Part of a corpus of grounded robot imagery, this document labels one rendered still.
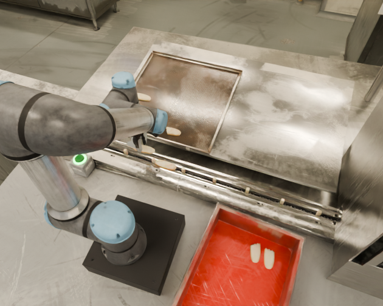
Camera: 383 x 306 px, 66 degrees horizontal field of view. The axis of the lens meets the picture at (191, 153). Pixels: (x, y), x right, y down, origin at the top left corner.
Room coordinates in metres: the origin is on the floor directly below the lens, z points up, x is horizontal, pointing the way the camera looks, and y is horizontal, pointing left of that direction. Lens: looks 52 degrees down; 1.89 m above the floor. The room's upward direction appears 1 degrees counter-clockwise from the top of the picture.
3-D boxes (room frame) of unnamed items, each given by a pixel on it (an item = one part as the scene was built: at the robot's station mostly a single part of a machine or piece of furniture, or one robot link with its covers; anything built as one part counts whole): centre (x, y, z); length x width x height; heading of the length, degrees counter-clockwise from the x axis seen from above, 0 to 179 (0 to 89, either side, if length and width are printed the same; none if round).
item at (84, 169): (0.75, 0.47, 0.84); 0.08 x 0.08 x 0.11; 68
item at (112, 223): (0.37, 0.24, 1.06); 0.13 x 0.12 x 0.14; 71
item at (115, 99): (0.69, 0.24, 1.23); 0.11 x 0.11 x 0.08; 71
